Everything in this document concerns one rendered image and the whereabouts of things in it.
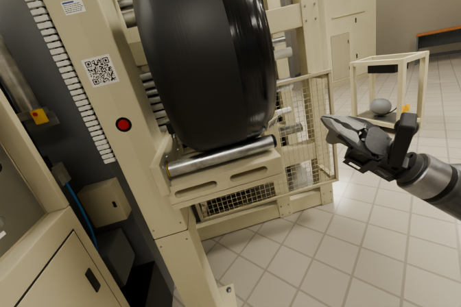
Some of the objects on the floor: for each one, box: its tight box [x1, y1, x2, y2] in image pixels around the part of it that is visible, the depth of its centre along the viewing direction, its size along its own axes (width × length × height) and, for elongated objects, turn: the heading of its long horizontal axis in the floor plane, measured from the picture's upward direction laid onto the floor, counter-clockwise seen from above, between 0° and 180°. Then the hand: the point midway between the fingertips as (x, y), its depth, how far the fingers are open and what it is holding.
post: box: [25, 0, 224, 307], centre depth 64 cm, size 13×13×250 cm
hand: (328, 118), depth 49 cm, fingers closed
